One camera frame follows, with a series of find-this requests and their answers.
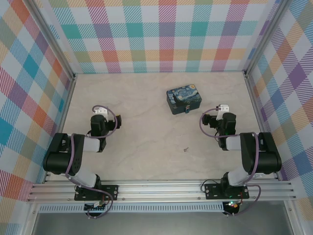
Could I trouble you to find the starry night print tin box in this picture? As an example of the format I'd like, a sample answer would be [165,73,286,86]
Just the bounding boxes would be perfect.
[166,84,203,115]

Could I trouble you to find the small electronics control board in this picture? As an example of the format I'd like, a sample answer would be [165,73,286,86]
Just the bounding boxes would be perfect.
[84,202,108,212]
[224,200,241,210]

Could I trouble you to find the purple wrist cable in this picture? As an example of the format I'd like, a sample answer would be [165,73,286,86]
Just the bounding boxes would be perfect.
[200,107,221,141]
[92,104,118,138]

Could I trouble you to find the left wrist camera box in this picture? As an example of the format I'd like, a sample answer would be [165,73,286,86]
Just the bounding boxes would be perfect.
[94,107,109,121]

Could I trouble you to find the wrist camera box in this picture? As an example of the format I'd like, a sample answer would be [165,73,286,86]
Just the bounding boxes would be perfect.
[216,103,231,120]
[94,107,109,121]

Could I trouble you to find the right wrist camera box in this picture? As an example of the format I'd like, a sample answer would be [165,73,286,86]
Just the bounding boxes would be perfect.
[216,103,231,120]

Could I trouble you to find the aluminium side floor rail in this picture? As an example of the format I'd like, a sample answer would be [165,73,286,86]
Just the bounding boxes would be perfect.
[243,70,281,179]
[43,73,78,184]

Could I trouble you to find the long purple arm cable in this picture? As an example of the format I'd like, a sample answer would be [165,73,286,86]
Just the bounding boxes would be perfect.
[65,133,114,220]
[224,132,262,217]

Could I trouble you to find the wide aluminium base rail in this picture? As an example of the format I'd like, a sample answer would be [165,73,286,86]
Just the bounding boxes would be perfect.
[26,179,298,203]

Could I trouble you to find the white slotted cable duct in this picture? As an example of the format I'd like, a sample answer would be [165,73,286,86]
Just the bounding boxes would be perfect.
[38,201,226,214]

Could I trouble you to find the aluminium corner post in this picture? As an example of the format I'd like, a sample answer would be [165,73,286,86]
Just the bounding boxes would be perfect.
[24,0,77,79]
[243,0,291,77]

